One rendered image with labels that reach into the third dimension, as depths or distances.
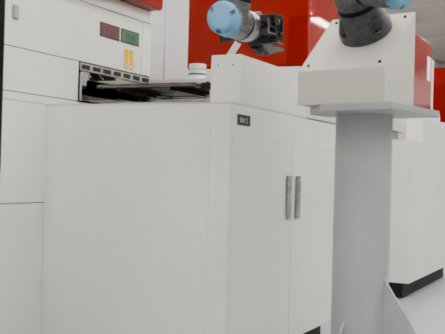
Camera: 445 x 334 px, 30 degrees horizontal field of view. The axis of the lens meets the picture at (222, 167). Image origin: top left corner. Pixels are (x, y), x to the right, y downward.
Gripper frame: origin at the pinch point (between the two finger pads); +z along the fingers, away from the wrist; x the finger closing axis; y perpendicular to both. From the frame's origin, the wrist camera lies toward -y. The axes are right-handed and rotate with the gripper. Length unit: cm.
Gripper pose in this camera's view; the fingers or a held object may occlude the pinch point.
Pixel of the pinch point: (269, 36)
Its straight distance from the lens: 218.6
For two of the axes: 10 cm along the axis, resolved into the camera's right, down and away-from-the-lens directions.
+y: 9.1, -0.1, -4.2
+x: -0.2, -10.0, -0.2
